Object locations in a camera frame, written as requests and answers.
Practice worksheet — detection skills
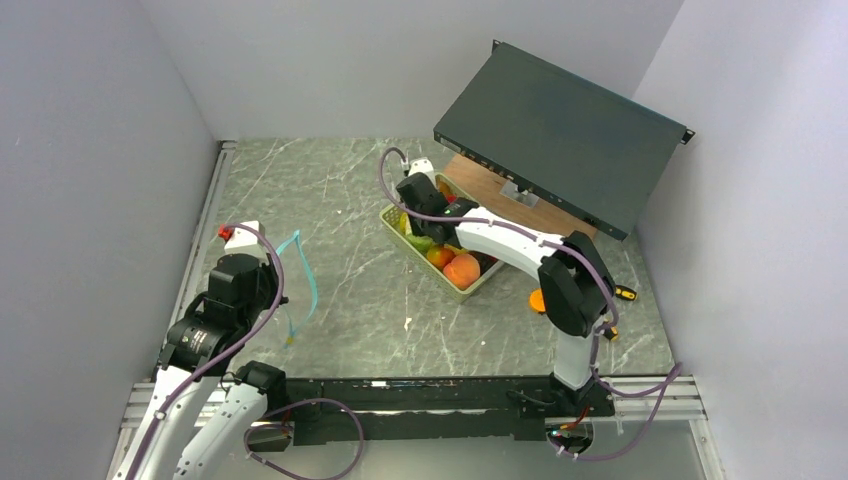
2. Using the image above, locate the wooden board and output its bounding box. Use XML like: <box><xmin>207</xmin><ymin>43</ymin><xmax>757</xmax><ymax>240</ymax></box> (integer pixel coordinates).
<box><xmin>442</xmin><ymin>154</ymin><xmax>598</xmax><ymax>239</ymax></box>

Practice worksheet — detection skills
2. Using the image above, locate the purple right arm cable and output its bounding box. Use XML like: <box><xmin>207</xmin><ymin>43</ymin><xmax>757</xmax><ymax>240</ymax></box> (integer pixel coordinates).
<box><xmin>377</xmin><ymin>146</ymin><xmax>684</xmax><ymax>464</ymax></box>

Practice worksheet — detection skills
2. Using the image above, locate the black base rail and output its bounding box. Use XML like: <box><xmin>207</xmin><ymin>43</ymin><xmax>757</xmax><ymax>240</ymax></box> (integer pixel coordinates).
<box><xmin>249</xmin><ymin>375</ymin><xmax>615</xmax><ymax>451</ymax></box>

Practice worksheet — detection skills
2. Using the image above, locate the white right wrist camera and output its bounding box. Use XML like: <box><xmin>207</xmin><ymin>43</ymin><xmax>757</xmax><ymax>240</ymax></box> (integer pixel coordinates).
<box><xmin>404</xmin><ymin>157</ymin><xmax>436</xmax><ymax>185</ymax></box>

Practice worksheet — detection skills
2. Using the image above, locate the yellow black screwdriver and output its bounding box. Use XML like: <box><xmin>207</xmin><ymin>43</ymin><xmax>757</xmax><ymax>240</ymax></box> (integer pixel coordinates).
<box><xmin>615</xmin><ymin>285</ymin><xmax>638</xmax><ymax>302</ymax></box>
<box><xmin>603</xmin><ymin>325</ymin><xmax>619</xmax><ymax>342</ymax></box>

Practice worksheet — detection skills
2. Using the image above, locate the green white cabbage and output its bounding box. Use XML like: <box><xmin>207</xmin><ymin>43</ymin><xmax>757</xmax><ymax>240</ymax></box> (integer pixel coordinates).
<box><xmin>405</xmin><ymin>234</ymin><xmax>435</xmax><ymax>255</ymax></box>

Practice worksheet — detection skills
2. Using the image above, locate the peach fruit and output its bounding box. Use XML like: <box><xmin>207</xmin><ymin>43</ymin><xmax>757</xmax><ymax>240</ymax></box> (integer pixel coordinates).
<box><xmin>442</xmin><ymin>253</ymin><xmax>481</xmax><ymax>290</ymax></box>

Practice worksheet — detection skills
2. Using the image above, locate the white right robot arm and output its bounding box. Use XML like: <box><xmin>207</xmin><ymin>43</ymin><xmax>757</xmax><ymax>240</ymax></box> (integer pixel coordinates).
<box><xmin>396</xmin><ymin>173</ymin><xmax>615</xmax><ymax>415</ymax></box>

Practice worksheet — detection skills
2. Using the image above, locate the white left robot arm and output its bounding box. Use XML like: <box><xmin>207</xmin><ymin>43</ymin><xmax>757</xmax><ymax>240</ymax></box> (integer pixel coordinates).
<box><xmin>113</xmin><ymin>252</ymin><xmax>289</xmax><ymax>479</ymax></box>

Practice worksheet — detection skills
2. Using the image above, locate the pale green plastic basket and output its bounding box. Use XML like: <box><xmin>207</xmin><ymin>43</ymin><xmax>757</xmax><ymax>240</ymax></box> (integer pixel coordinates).
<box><xmin>379</xmin><ymin>173</ymin><xmax>504</xmax><ymax>303</ymax></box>

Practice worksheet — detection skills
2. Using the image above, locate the yellow green mango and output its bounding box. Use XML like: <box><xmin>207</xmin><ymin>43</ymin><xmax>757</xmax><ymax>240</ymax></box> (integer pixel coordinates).
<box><xmin>397</xmin><ymin>212</ymin><xmax>412</xmax><ymax>236</ymax></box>

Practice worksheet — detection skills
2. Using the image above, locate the dark metal rack box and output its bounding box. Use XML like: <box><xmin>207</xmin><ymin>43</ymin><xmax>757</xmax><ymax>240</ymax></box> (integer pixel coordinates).
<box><xmin>433</xmin><ymin>41</ymin><xmax>696</xmax><ymax>240</ymax></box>

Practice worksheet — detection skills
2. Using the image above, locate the clear blue-zip bag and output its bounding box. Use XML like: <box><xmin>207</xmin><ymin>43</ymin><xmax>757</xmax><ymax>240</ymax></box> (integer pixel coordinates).
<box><xmin>274</xmin><ymin>230</ymin><xmax>319</xmax><ymax>350</ymax></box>

